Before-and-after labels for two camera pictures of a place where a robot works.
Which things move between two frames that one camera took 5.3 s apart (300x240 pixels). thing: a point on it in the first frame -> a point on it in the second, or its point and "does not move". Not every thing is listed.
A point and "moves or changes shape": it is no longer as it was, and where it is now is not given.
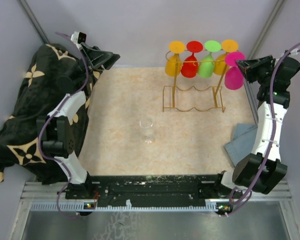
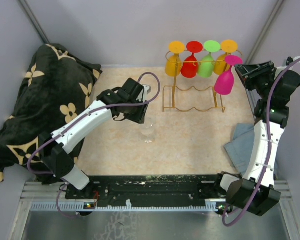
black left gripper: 96,57 -> 140,117
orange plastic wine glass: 173,63 does not move
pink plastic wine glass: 234,77 moves or changes shape
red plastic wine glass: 189,67 does not move
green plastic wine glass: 206,64 does not move
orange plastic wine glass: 219,65 does not move
